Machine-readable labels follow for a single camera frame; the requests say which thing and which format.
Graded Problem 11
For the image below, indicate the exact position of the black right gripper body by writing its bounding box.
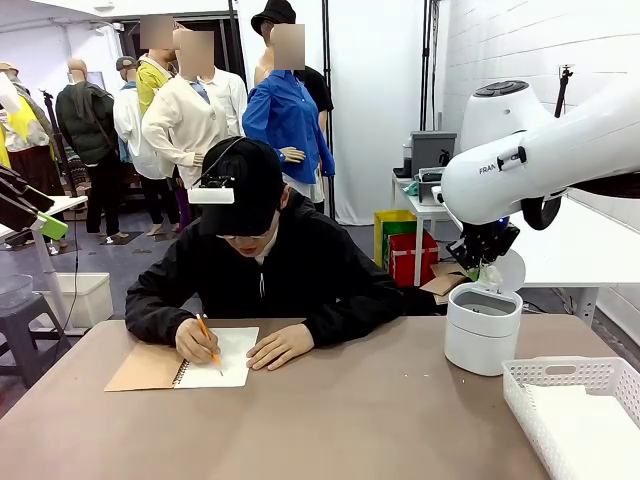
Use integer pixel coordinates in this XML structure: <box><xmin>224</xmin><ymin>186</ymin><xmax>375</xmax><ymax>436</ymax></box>
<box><xmin>447</xmin><ymin>222</ymin><xmax>521</xmax><ymax>269</ymax></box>

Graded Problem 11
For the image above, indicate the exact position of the white paper ball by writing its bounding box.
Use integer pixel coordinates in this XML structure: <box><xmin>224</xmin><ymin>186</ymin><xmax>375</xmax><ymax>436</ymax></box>
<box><xmin>477</xmin><ymin>264</ymin><xmax>504</xmax><ymax>294</ymax></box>

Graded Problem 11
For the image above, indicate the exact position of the yellow pencil with red eraser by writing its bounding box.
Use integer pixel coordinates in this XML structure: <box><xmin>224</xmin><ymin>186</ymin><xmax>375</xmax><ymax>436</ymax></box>
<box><xmin>195</xmin><ymin>313</ymin><xmax>224</xmax><ymax>377</ymax></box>

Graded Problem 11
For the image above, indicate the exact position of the spiral notebook with kraft cover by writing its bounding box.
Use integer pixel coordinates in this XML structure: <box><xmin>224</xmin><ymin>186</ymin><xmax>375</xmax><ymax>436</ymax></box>
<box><xmin>103</xmin><ymin>326</ymin><xmax>261</xmax><ymax>393</ymax></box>

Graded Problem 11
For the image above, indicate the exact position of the person's left forearm black sleeve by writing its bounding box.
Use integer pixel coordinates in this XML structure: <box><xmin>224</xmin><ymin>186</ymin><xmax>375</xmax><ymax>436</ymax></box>
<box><xmin>299</xmin><ymin>292</ymin><xmax>407</xmax><ymax>349</ymax></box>

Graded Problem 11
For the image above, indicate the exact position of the person's right forearm black sleeve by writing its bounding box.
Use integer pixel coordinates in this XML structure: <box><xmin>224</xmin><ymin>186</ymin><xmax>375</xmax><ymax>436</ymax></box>
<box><xmin>124</xmin><ymin>292</ymin><xmax>202</xmax><ymax>347</ymax></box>

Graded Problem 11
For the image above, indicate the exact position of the stack of white paper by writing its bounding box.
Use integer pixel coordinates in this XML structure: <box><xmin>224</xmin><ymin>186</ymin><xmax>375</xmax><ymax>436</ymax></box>
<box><xmin>522</xmin><ymin>383</ymin><xmax>640</xmax><ymax>480</ymax></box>

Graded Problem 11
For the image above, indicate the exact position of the person's right hand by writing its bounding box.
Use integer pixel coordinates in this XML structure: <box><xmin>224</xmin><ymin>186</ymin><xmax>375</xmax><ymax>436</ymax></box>
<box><xmin>174</xmin><ymin>315</ymin><xmax>221</xmax><ymax>367</ymax></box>

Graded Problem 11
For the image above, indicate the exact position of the person's left hand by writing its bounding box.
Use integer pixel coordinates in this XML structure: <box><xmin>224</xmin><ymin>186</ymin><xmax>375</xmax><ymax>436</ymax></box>
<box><xmin>245</xmin><ymin>322</ymin><xmax>316</xmax><ymax>373</ymax></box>

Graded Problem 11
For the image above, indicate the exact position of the flattened brown cardboard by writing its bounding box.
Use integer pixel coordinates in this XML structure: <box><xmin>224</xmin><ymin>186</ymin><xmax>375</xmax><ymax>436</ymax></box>
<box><xmin>419</xmin><ymin>262</ymin><xmax>471</xmax><ymax>306</ymax></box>

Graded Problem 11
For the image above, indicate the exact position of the black bag on floor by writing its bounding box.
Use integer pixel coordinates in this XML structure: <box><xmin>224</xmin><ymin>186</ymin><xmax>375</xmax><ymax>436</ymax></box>
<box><xmin>399</xmin><ymin>285</ymin><xmax>448</xmax><ymax>317</ymax></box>

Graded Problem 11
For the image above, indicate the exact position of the red shopping bag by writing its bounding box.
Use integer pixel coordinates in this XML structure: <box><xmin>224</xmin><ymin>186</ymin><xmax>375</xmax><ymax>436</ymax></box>
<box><xmin>388</xmin><ymin>231</ymin><xmax>441</xmax><ymax>289</ymax></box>

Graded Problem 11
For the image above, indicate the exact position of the mannequin with yellow scarf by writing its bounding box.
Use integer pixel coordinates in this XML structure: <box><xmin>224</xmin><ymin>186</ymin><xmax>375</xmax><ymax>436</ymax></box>
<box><xmin>0</xmin><ymin>62</ymin><xmax>65</xmax><ymax>251</ymax></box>

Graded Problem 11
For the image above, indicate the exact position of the white round trash bin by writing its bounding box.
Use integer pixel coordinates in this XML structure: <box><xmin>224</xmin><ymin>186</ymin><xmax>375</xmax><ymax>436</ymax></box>
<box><xmin>443</xmin><ymin>249</ymin><xmax>527</xmax><ymax>377</ymax></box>

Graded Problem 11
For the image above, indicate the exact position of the black tripod on floor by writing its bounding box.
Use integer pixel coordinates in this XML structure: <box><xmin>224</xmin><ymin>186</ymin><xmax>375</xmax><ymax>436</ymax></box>
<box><xmin>38</xmin><ymin>88</ymin><xmax>81</xmax><ymax>199</ymax></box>

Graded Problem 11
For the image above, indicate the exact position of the white side table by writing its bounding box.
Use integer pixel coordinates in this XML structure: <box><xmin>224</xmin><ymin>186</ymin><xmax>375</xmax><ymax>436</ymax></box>
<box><xmin>391</xmin><ymin>172</ymin><xmax>451</xmax><ymax>289</ymax></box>

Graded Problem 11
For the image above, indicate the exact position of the clear plastic container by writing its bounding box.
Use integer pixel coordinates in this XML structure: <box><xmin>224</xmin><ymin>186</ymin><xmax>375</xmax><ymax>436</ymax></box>
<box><xmin>0</xmin><ymin>273</ymin><xmax>35</xmax><ymax>311</ymax></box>

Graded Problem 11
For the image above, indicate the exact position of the grey tray with teal item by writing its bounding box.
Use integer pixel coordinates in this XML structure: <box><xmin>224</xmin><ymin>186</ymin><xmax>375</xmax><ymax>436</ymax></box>
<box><xmin>416</xmin><ymin>167</ymin><xmax>447</xmax><ymax>206</ymax></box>

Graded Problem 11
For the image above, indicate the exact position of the green shopping bag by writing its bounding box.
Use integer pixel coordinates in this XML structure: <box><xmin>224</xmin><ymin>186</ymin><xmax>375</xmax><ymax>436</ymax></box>
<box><xmin>382</xmin><ymin>219</ymin><xmax>426</xmax><ymax>271</ymax></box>

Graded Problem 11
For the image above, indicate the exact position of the white plastic storage box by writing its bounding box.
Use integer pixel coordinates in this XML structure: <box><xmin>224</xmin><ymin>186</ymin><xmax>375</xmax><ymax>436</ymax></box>
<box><xmin>42</xmin><ymin>272</ymin><xmax>115</xmax><ymax>330</ymax></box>

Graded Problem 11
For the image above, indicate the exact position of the large white table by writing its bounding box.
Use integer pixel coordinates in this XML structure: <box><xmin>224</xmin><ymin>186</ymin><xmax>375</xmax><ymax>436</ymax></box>
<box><xmin>432</xmin><ymin>184</ymin><xmax>640</xmax><ymax>326</ymax></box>

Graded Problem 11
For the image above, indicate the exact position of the grey plastic stool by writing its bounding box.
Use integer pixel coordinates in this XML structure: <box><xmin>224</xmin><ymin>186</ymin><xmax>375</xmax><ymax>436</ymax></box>
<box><xmin>0</xmin><ymin>292</ymin><xmax>73</xmax><ymax>389</ymax></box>

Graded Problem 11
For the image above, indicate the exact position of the mannequin in dark green jacket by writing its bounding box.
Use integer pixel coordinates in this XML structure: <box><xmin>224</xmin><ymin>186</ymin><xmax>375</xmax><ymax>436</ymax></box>
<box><xmin>54</xmin><ymin>58</ymin><xmax>122</xmax><ymax>239</ymax></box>

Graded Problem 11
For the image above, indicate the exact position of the yellow shopping bag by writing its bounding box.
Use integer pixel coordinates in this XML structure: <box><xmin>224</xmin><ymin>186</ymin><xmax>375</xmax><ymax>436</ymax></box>
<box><xmin>374</xmin><ymin>209</ymin><xmax>419</xmax><ymax>269</ymax></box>

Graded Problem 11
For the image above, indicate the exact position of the mannequin in cap white shirt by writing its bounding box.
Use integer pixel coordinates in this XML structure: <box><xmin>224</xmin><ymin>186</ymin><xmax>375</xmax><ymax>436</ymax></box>
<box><xmin>112</xmin><ymin>55</ymin><xmax>181</xmax><ymax>236</ymax></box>

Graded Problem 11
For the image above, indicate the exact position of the white perforated plastic basket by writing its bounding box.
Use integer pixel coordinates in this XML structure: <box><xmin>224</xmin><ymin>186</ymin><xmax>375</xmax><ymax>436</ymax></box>
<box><xmin>501</xmin><ymin>355</ymin><xmax>640</xmax><ymax>480</ymax></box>

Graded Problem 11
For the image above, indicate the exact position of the black stand on white table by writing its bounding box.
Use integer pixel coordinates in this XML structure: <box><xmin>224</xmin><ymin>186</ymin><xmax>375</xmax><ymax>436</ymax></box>
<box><xmin>553</xmin><ymin>63</ymin><xmax>575</xmax><ymax>120</ymax></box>

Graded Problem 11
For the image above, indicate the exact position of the mannequin in yellow jacket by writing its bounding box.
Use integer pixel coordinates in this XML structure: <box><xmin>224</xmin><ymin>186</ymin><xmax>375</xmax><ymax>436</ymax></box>
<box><xmin>134</xmin><ymin>14</ymin><xmax>177</xmax><ymax>119</ymax></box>

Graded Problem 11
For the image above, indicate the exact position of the person in black jacket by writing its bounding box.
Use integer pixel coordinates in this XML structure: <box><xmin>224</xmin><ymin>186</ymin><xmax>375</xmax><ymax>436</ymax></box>
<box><xmin>124</xmin><ymin>137</ymin><xmax>409</xmax><ymax>351</ymax></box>

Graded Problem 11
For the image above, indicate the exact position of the black light stand pole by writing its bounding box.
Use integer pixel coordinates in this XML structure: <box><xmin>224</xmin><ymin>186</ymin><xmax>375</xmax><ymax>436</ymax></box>
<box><xmin>321</xmin><ymin>0</ymin><xmax>337</xmax><ymax>226</ymax></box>
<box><xmin>418</xmin><ymin>0</ymin><xmax>434</xmax><ymax>132</ymax></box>

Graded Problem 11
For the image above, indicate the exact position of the black baseball cap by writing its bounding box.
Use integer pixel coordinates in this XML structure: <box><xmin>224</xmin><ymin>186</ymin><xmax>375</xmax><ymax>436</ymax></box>
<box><xmin>198</xmin><ymin>137</ymin><xmax>285</xmax><ymax>239</ymax></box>

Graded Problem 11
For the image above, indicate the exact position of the mannequin in black t-shirt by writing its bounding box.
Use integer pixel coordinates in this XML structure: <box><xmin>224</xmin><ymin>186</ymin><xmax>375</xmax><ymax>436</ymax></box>
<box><xmin>294</xmin><ymin>64</ymin><xmax>335</xmax><ymax>211</ymax></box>

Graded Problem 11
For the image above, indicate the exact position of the mannequin in blue shirt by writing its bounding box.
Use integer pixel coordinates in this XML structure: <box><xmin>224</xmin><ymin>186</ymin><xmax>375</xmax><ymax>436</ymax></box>
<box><xmin>242</xmin><ymin>22</ymin><xmax>336</xmax><ymax>216</ymax></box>

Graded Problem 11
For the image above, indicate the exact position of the black bucket hat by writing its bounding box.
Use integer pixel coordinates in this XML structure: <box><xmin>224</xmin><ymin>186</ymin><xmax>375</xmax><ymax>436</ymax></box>
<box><xmin>250</xmin><ymin>0</ymin><xmax>297</xmax><ymax>37</ymax></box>

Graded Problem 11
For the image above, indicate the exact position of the black cable hose on arm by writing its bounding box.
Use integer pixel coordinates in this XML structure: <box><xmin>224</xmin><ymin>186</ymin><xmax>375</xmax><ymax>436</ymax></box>
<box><xmin>519</xmin><ymin>187</ymin><xmax>570</xmax><ymax>232</ymax></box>

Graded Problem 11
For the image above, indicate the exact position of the white head-mounted camera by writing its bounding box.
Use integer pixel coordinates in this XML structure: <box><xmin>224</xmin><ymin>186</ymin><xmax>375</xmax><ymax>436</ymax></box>
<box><xmin>187</xmin><ymin>172</ymin><xmax>236</xmax><ymax>206</ymax></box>

